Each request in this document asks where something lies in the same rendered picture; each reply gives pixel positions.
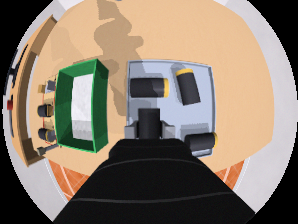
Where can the black battery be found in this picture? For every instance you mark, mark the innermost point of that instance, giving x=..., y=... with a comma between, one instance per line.
x=201, y=141
x=42, y=110
x=187, y=86
x=42, y=132
x=149, y=87
x=149, y=123

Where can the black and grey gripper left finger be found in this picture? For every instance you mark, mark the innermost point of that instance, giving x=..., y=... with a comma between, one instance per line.
x=129, y=131

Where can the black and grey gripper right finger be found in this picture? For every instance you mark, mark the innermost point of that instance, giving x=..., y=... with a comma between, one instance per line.
x=166, y=130

